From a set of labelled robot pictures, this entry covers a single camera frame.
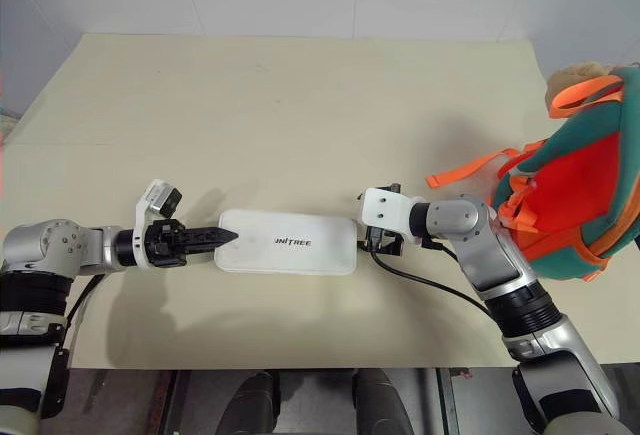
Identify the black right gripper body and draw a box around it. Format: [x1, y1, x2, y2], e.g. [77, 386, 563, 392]
[360, 223, 402, 242]

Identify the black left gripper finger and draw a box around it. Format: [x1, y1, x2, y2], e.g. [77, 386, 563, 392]
[182, 226, 238, 243]
[182, 237, 237, 256]

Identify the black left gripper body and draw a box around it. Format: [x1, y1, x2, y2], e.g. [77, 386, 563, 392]
[144, 219, 191, 269]

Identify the white Unitree box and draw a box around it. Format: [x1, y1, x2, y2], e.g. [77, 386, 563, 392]
[212, 208, 360, 276]

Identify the orange and teal backpack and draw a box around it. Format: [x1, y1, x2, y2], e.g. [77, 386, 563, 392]
[424, 65, 640, 284]

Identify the dark rounded shape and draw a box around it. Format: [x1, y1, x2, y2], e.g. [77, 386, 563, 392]
[218, 369, 282, 435]
[351, 368, 412, 435]

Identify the beige plush lump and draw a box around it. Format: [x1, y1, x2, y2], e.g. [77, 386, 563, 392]
[543, 61, 617, 107]

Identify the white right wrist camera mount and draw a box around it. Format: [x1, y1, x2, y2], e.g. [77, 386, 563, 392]
[360, 185, 424, 245]

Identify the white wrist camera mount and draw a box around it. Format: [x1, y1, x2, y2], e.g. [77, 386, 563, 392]
[360, 185, 424, 245]
[131, 179, 184, 270]

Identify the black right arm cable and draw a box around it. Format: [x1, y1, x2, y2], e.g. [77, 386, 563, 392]
[370, 237, 495, 314]

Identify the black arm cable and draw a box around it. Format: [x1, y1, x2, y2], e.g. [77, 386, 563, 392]
[66, 273, 107, 327]
[370, 237, 495, 314]

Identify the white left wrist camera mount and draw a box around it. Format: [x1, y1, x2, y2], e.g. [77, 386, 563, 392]
[131, 179, 184, 270]

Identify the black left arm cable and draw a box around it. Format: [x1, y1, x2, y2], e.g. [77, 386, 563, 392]
[66, 273, 107, 327]

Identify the grey metal frame bar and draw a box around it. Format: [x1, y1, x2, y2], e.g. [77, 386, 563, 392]
[434, 367, 461, 435]

